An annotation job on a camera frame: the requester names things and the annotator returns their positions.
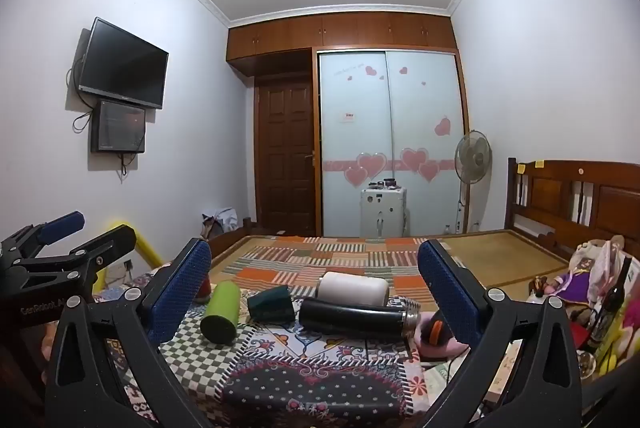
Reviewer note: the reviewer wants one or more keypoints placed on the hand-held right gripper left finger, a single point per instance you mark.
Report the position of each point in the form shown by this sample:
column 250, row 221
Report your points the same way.
column 182, row 289

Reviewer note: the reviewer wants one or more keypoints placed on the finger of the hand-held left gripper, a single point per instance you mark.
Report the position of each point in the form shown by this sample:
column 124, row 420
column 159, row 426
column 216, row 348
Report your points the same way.
column 112, row 240
column 62, row 224

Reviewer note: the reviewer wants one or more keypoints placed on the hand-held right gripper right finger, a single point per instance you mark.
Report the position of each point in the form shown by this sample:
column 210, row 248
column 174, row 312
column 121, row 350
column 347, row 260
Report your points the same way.
column 445, row 289

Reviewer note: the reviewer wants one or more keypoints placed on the light green cup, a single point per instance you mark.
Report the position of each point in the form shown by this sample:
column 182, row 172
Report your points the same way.
column 222, row 308

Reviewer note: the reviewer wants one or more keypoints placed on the dark green cup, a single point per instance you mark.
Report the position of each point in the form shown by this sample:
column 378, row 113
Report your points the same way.
column 270, row 305

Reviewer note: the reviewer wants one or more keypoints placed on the white cup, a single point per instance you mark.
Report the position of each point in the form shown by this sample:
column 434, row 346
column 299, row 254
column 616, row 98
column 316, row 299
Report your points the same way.
column 352, row 288

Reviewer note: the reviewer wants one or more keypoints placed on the black thermos cup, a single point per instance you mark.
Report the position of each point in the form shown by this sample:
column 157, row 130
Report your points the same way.
column 350, row 318

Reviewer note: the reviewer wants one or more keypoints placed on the red cup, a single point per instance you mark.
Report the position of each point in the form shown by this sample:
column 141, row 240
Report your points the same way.
column 204, row 293

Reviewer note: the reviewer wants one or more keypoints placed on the black and orange round object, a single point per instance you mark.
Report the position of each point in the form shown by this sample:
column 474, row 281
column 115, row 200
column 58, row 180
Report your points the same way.
column 431, row 333

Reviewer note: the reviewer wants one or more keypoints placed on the pink cloth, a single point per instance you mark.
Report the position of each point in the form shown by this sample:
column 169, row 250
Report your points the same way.
column 432, row 352

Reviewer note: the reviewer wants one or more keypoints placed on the heap of clothes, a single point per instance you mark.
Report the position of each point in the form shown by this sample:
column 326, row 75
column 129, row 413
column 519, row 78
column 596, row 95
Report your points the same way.
column 222, row 220

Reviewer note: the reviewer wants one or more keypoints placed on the white box appliance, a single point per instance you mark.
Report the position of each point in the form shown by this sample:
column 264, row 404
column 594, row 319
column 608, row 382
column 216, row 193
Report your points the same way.
column 383, row 213

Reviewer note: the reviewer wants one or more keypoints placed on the doll in purple dress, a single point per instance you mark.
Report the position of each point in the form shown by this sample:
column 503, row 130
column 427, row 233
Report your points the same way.
column 575, row 288

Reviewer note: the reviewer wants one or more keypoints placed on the striped patchwork blanket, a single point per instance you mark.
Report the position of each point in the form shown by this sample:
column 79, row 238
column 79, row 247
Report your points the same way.
column 310, row 260

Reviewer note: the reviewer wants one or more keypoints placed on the standing electric fan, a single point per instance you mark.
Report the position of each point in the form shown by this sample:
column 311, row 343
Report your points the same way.
column 472, row 156

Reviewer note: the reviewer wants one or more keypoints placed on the wooden bed headboard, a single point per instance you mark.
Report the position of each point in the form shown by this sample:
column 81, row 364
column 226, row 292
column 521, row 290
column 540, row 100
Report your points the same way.
column 555, row 195

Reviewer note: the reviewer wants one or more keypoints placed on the printed heart pattern blanket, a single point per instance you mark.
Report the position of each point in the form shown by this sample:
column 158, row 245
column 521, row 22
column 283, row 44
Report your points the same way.
column 310, row 383

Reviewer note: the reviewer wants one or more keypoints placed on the small bowl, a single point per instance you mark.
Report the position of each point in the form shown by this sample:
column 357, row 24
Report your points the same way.
column 586, row 363

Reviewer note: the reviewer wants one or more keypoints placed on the white plastic bag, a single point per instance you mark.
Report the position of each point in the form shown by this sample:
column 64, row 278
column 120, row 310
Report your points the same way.
column 607, row 260

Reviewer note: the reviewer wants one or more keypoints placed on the dark wine bottle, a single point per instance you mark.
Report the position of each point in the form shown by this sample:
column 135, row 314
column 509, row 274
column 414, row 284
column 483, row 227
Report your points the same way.
column 610, row 308

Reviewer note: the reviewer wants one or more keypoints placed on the brown wooden door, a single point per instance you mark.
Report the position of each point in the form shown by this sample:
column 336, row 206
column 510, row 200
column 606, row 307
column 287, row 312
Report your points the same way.
column 285, row 153

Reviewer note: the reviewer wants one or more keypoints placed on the sliding wardrobe with heart stickers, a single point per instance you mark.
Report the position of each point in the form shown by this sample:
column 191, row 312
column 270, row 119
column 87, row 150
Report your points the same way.
column 390, row 118

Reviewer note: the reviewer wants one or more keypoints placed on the wooden overhead cabinets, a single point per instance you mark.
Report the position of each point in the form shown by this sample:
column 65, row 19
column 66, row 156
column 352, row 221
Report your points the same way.
column 340, row 31

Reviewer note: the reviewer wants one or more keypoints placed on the yellow padded rail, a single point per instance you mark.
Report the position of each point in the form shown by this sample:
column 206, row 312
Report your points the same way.
column 145, row 248

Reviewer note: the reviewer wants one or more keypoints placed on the small wall-mounted black monitor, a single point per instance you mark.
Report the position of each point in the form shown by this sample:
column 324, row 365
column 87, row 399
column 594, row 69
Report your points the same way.
column 118, row 127

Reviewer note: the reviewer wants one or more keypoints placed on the wall-mounted black television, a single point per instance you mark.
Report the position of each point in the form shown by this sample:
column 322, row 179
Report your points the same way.
column 122, row 63

